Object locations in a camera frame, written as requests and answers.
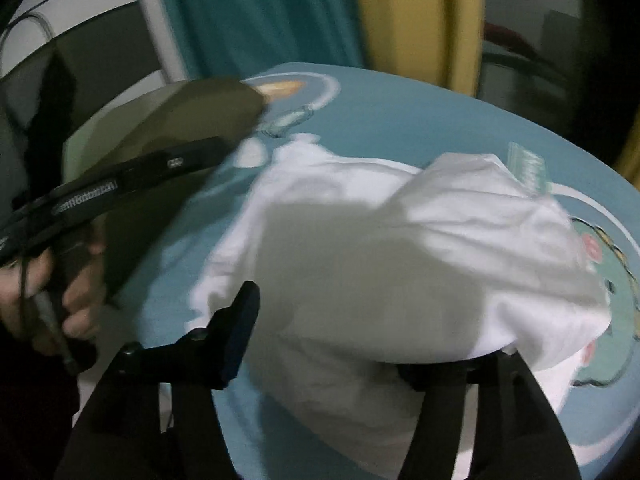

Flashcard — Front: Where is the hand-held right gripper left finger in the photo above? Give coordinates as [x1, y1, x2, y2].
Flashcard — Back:
[65, 281, 262, 480]

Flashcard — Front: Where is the teal curtain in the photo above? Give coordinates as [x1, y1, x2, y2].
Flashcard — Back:
[152, 0, 367, 82]

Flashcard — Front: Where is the white garment with black collar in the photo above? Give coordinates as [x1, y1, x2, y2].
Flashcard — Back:
[187, 132, 613, 478]

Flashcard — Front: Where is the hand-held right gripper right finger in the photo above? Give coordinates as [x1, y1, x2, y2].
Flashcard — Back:
[396, 349, 583, 480]

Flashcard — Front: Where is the yellow curtain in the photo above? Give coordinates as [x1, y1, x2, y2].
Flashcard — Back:
[614, 130, 640, 187]
[349, 0, 487, 100]

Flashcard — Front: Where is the teal printed blanket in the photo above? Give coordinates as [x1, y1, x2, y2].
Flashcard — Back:
[132, 62, 640, 480]

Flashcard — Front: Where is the person's left forearm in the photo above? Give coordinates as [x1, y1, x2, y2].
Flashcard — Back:
[0, 327, 83, 480]

